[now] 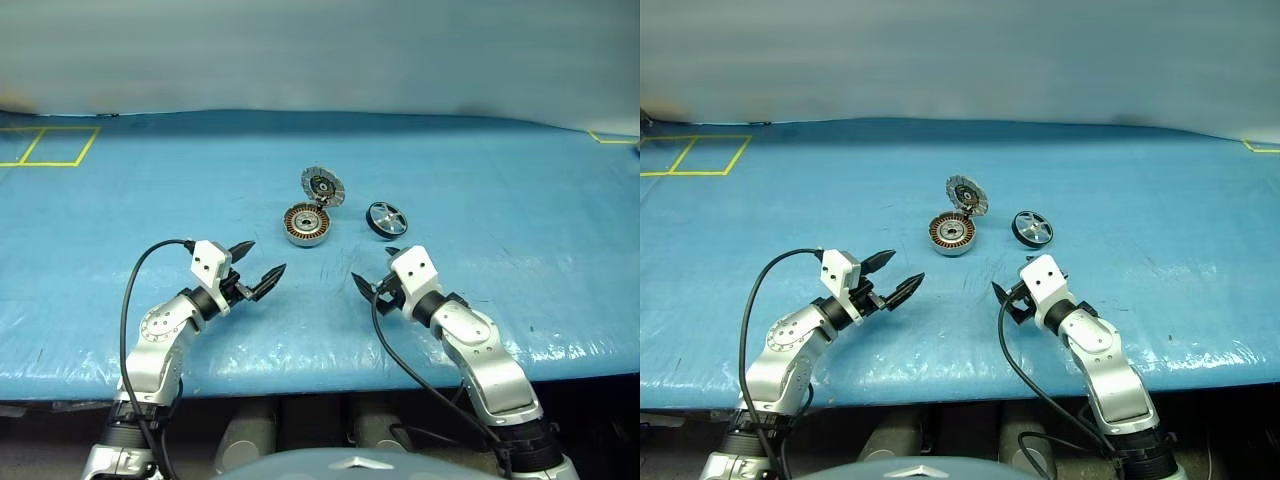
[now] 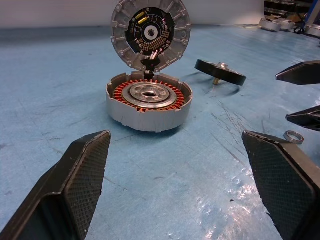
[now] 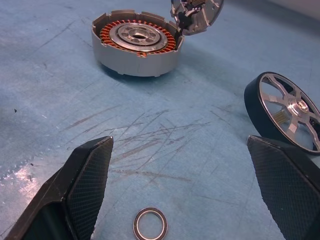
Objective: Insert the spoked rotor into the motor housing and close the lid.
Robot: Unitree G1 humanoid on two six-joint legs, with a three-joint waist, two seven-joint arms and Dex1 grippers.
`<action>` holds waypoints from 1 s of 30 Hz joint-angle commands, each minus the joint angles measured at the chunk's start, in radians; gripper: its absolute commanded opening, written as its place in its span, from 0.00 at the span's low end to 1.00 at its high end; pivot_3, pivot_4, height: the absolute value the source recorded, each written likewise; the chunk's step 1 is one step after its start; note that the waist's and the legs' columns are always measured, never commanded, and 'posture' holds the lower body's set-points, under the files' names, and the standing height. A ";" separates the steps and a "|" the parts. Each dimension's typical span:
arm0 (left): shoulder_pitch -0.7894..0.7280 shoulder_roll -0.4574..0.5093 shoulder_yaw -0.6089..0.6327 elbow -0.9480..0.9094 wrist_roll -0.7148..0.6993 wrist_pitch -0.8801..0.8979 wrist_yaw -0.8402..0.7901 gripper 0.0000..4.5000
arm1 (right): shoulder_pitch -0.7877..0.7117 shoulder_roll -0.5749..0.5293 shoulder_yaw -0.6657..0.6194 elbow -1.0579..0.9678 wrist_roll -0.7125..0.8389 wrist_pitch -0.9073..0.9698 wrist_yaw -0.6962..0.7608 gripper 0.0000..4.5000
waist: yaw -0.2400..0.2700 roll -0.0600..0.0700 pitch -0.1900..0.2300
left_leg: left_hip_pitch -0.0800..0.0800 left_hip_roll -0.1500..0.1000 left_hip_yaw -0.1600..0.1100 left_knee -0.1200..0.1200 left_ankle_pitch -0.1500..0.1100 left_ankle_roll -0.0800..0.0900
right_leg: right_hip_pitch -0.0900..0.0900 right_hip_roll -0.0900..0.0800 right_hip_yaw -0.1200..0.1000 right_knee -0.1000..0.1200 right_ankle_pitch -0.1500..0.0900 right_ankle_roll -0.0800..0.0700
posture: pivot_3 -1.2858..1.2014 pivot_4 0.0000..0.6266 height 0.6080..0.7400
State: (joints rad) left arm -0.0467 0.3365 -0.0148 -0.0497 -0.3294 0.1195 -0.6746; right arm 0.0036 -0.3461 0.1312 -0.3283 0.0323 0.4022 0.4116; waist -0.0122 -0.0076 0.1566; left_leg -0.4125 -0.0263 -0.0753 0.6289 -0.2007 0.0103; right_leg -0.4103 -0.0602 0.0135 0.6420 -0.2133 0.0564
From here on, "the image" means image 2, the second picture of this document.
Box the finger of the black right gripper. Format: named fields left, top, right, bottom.
left=275, top=59, right=320, bottom=87
left=285, top=105, right=320, bottom=132

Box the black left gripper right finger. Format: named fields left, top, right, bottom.
left=241, top=130, right=320, bottom=240

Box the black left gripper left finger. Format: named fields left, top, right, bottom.
left=0, top=129, right=112, bottom=240

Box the black motor rotor disc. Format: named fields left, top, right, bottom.
left=194, top=58, right=248, bottom=87

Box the silver motor stator housing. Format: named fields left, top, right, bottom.
left=105, top=70, right=195, bottom=133

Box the small silver bearing ring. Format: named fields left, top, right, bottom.
left=283, top=130, right=305, bottom=145

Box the blue metal post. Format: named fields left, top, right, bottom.
left=303, top=0, right=318, bottom=28

